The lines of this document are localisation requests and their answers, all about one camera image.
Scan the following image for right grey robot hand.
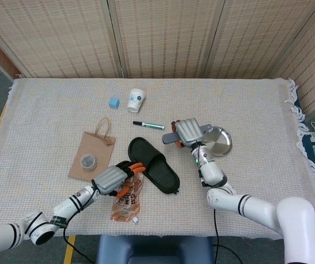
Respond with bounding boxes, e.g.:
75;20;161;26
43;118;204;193
170;118;205;149

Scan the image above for small clear plastic jar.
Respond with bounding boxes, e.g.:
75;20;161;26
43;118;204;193
79;154;97;172

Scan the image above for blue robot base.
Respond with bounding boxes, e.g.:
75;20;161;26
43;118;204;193
95;235;215;264

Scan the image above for white floral paper cup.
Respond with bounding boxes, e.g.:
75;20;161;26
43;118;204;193
127;88;145;113

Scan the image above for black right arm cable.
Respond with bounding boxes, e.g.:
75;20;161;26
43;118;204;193
211;208;242;264

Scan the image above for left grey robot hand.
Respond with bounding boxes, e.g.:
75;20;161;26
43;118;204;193
91;160;147;197

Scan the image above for beige woven tablecloth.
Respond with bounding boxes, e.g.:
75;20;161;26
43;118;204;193
0;78;315;240

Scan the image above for grey handled brush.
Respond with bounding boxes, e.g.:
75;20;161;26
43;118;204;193
162;123;213;145

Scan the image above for round stainless steel plate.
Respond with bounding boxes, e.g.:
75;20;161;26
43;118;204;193
203;126;233;157

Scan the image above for brown paper handle bag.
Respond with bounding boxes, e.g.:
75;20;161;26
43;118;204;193
68;117;117;182

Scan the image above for bamboo folding screen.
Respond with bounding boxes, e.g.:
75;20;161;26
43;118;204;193
0;0;315;113

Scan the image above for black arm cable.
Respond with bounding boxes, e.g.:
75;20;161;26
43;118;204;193
211;208;242;264
63;179;96;264

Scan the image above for black rubber slipper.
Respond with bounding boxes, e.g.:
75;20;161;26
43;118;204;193
127;136;181;195

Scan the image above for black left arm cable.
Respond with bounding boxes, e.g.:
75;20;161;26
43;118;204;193
63;179;96;264

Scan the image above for green white marker pen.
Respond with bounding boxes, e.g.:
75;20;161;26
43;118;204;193
133;120;165;131

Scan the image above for orange spouted sauce pouch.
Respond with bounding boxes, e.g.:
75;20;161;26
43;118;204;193
110;173;145;224

